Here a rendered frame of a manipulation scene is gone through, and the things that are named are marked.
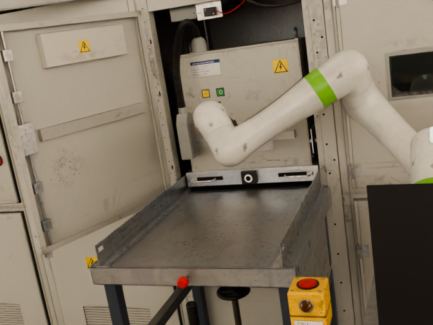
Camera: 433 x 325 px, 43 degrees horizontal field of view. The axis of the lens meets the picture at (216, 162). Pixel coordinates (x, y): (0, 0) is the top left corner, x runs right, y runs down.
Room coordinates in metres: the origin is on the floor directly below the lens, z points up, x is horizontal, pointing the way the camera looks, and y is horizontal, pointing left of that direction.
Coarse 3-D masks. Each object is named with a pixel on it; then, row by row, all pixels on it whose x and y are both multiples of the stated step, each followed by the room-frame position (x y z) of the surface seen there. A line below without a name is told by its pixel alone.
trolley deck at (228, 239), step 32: (224, 192) 2.11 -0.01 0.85; (256, 192) 2.04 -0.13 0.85; (288, 192) 1.98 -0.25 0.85; (320, 192) 1.92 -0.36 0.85; (160, 224) 1.84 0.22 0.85; (192, 224) 1.79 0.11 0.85; (224, 224) 1.74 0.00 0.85; (256, 224) 1.69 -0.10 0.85; (288, 224) 1.65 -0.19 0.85; (320, 224) 1.71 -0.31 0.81; (128, 256) 1.59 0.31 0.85; (160, 256) 1.55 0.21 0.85; (192, 256) 1.51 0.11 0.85; (224, 256) 1.48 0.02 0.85; (256, 256) 1.44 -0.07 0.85
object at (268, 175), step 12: (252, 168) 2.11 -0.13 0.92; (264, 168) 2.08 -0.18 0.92; (276, 168) 2.07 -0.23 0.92; (288, 168) 2.05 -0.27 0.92; (300, 168) 2.03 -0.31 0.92; (312, 168) 2.02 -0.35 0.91; (204, 180) 2.17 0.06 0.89; (216, 180) 2.16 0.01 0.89; (228, 180) 2.14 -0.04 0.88; (240, 180) 2.12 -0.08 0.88; (264, 180) 2.08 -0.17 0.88; (276, 180) 2.07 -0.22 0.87; (288, 180) 2.05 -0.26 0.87; (300, 180) 2.03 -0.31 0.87
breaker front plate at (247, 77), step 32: (224, 64) 2.13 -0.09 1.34; (256, 64) 2.09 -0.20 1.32; (288, 64) 2.05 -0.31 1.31; (192, 96) 2.18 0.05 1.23; (224, 96) 2.14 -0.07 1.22; (256, 96) 2.09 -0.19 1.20; (288, 128) 2.06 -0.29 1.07; (192, 160) 2.20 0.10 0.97; (256, 160) 2.10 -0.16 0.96; (288, 160) 2.06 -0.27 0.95
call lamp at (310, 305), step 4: (300, 300) 1.09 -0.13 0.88; (304, 300) 1.09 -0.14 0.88; (308, 300) 1.08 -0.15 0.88; (300, 304) 1.09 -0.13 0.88; (304, 304) 1.08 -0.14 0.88; (308, 304) 1.08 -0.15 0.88; (312, 304) 1.08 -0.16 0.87; (300, 308) 1.09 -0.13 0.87; (304, 308) 1.08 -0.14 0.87; (308, 308) 1.07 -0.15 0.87; (312, 308) 1.08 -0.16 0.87; (304, 312) 1.09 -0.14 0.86; (308, 312) 1.08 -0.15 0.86
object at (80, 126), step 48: (0, 48) 1.78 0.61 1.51; (48, 48) 1.87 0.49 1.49; (96, 48) 2.01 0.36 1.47; (144, 48) 2.18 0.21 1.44; (0, 96) 1.75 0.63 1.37; (48, 96) 1.87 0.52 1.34; (96, 96) 2.02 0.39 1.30; (144, 96) 2.19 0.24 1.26; (48, 144) 1.85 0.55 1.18; (96, 144) 1.99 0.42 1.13; (144, 144) 2.15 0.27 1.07; (48, 192) 1.82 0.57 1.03; (96, 192) 1.95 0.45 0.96; (144, 192) 2.12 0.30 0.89; (48, 240) 1.77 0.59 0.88
